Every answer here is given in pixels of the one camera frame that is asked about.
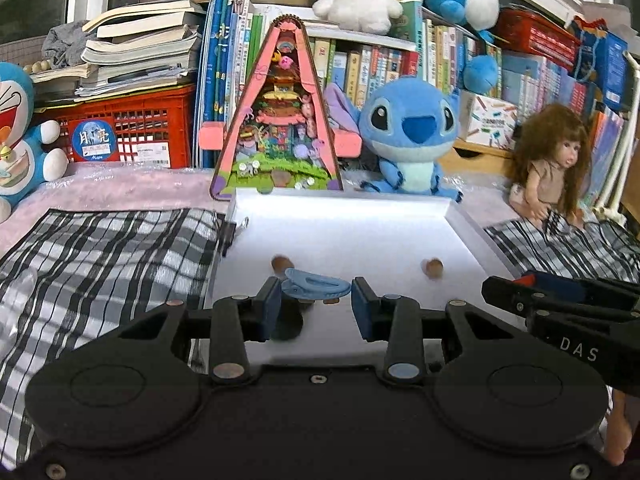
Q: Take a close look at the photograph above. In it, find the brown wooden knob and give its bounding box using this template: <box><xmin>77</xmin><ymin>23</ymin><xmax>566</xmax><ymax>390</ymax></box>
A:
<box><xmin>421</xmin><ymin>258</ymin><xmax>444</xmax><ymax>280</ymax></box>

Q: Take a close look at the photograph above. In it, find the red handled wooden stamp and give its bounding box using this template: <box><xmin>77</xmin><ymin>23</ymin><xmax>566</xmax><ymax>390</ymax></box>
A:
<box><xmin>271</xmin><ymin>255</ymin><xmax>294</xmax><ymax>275</ymax></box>

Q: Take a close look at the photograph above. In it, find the light blue hair clip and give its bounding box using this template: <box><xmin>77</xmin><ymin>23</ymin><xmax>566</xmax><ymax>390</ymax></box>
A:
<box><xmin>282</xmin><ymin>268</ymin><xmax>352</xmax><ymax>301</ymax></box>

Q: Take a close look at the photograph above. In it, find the black round puck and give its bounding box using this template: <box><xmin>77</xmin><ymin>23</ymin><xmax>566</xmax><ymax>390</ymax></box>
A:
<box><xmin>271</xmin><ymin>297</ymin><xmax>304</xmax><ymax>341</ymax></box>

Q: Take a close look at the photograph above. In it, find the person right hand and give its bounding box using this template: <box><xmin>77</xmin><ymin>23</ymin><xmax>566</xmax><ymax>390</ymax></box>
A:
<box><xmin>603</xmin><ymin>389</ymin><xmax>639</xmax><ymax>466</ymax></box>

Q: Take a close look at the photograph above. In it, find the white shallow cardboard box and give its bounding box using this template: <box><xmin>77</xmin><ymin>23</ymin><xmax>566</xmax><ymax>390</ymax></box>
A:
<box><xmin>202</xmin><ymin>187</ymin><xmax>526</xmax><ymax>366</ymax></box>

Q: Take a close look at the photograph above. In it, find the black binder clip on box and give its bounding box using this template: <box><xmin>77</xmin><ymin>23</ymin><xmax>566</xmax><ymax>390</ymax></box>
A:
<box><xmin>218</xmin><ymin>217</ymin><xmax>250</xmax><ymax>258</ymax></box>

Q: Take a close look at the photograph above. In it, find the brown haired doll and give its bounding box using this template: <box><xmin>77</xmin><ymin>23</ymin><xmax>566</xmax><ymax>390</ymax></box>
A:
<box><xmin>509</xmin><ymin>103</ymin><xmax>591</xmax><ymax>229</ymax></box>

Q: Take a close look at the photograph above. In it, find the wooden drawer box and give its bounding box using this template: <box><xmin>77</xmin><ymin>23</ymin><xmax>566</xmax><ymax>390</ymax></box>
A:
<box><xmin>439</xmin><ymin>139</ymin><xmax>512</xmax><ymax>177</ymax></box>

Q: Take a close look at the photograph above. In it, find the black white plaid cloth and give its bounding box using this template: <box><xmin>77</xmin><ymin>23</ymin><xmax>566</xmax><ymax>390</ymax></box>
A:
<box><xmin>0</xmin><ymin>206</ymin><xmax>640</xmax><ymax>470</ymax></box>

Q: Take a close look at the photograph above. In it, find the white pencil pattern box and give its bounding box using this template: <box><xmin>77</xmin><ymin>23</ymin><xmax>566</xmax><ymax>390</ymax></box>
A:
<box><xmin>459</xmin><ymin>90</ymin><xmax>518</xmax><ymax>151</ymax></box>

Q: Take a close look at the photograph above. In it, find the pink triangular miniature house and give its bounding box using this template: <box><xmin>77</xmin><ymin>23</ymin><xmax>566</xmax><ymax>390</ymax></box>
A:
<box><xmin>198</xmin><ymin>14</ymin><xmax>361</xmax><ymax>202</ymax></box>

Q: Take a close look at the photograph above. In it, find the Stitch plush toy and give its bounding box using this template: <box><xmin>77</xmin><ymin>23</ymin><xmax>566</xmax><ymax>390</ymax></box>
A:
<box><xmin>324</xmin><ymin>76</ymin><xmax>462</xmax><ymax>203</ymax></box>

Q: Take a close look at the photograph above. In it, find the red plastic crate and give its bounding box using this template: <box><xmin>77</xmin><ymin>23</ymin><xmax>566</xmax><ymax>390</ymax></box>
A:
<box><xmin>34</xmin><ymin>84</ymin><xmax>195</xmax><ymax>169</ymax></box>

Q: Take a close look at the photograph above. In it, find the blue gift bag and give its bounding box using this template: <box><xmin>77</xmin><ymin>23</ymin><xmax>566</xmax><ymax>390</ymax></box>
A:
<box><xmin>568</xmin><ymin>15</ymin><xmax>628</xmax><ymax>112</ymax></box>

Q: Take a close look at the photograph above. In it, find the Doraemon plush toy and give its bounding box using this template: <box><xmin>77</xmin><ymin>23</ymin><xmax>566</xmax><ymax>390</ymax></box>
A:
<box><xmin>0</xmin><ymin>62</ymin><xmax>68</xmax><ymax>222</ymax></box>

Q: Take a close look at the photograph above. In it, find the red basket on shelf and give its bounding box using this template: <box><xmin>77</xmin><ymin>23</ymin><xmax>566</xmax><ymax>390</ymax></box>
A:
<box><xmin>492</xmin><ymin>8</ymin><xmax>580</xmax><ymax>70</ymax></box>

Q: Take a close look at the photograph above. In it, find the row of shelf books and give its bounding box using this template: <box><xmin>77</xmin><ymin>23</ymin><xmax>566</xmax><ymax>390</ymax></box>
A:
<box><xmin>196</xmin><ymin>0</ymin><xmax>632</xmax><ymax>212</ymax></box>

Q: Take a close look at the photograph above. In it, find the stack of books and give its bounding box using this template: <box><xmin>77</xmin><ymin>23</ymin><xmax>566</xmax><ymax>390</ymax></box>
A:
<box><xmin>23</xmin><ymin>0</ymin><xmax>215</xmax><ymax>103</ymax></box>

